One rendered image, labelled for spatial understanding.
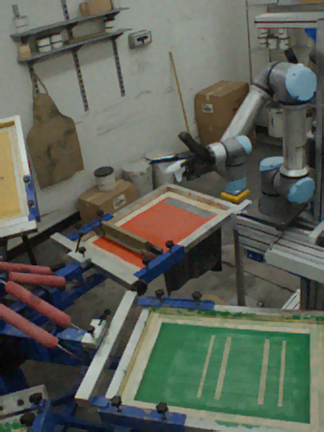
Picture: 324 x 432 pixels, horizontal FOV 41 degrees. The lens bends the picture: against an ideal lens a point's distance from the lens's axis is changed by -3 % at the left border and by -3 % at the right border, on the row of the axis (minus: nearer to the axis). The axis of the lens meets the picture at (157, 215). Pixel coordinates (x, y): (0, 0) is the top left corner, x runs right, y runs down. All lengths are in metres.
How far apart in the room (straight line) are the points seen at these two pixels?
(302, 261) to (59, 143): 2.97
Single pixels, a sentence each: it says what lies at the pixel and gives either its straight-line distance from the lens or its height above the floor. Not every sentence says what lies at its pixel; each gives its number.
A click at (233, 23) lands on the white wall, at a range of 6.11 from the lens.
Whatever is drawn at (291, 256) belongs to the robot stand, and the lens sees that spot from 1.87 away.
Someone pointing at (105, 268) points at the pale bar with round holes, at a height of 1.04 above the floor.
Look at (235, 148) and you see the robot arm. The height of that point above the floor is 1.67.
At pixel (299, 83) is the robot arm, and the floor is 1.85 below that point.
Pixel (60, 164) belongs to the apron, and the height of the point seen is 0.69.
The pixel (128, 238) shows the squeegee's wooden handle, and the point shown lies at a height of 1.04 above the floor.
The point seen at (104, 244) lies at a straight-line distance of 2.48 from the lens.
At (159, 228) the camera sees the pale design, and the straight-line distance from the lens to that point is 2.52.
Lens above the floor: 2.28
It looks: 30 degrees down
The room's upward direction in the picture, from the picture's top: 10 degrees counter-clockwise
